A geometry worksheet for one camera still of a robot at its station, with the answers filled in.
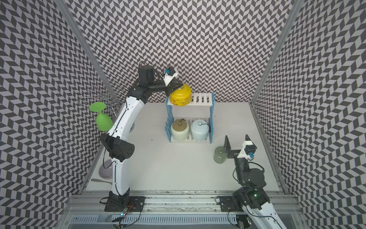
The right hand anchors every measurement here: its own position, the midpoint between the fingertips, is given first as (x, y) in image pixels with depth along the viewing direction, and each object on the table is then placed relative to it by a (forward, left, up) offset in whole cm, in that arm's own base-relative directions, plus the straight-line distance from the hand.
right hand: (234, 137), depth 67 cm
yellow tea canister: (+21, +26, +7) cm, 34 cm away
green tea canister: (0, +4, -22) cm, 23 cm away
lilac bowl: (-8, +70, -25) cm, 75 cm away
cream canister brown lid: (+15, +28, -15) cm, 35 cm away
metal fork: (-11, +75, -26) cm, 81 cm away
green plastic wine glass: (+13, +70, -4) cm, 71 cm away
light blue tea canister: (+15, +15, -15) cm, 27 cm away
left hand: (+27, +26, +12) cm, 39 cm away
